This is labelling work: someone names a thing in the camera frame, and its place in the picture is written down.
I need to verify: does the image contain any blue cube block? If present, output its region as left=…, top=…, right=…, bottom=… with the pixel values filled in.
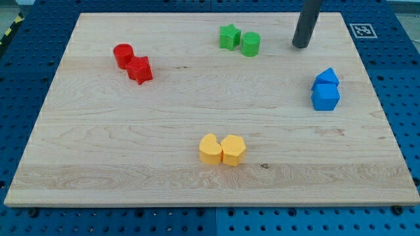
left=311, top=83, right=341, bottom=111

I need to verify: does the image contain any light wooden board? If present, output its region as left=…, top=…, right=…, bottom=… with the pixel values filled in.
left=5, top=12, right=419, bottom=208

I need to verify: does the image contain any yellow heart-shaped block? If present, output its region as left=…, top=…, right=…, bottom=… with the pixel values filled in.
left=199, top=133, right=222, bottom=165

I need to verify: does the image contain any yellow hexagon block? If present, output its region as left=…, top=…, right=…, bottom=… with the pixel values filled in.
left=220, top=134, right=246, bottom=167

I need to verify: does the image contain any green star block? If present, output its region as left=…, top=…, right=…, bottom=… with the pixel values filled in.
left=219, top=24, right=242, bottom=50

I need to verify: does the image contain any red star block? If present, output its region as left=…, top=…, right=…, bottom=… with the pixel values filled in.
left=125, top=56, right=153, bottom=85

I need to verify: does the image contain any green cylinder block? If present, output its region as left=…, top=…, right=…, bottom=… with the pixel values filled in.
left=241, top=31, right=261, bottom=57

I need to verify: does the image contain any red cylinder block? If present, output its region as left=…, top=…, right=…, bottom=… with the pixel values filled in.
left=113, top=43, right=134, bottom=69

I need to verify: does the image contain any blue triangular prism block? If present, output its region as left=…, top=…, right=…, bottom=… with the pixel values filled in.
left=311, top=68, right=339, bottom=90

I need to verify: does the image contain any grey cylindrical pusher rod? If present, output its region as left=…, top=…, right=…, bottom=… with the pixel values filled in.
left=292, top=0, right=324, bottom=49

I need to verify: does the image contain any white fiducial marker tag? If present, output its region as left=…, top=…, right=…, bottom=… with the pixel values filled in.
left=350, top=23, right=377, bottom=39

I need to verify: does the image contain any yellow black hazard tape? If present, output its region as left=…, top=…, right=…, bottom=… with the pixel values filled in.
left=1, top=12, right=25, bottom=47

